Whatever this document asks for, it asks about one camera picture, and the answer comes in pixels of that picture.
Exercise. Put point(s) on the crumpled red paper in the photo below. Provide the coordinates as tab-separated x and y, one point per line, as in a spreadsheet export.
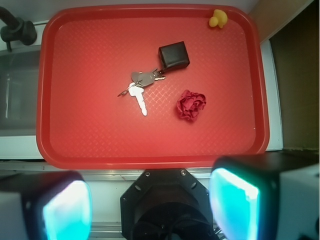
189	105

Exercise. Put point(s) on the stainless steel sink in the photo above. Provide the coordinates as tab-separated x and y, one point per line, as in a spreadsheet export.
19	73

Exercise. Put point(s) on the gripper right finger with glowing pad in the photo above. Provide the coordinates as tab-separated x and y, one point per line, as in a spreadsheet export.
268	196

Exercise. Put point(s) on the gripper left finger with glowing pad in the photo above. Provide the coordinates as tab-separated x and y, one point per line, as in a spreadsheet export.
53	205

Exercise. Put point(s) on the black leather key pouch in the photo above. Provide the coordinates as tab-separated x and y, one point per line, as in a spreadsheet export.
173	57

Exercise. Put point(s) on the red plastic tray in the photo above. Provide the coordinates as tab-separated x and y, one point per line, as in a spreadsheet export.
87	57

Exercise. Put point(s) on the yellow rubber duck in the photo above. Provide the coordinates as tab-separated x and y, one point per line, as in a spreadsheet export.
218	19

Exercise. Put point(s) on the bunch of metal keys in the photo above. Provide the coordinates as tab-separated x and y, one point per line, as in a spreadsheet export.
139	81

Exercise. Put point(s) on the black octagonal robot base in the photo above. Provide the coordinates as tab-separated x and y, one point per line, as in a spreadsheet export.
167	204

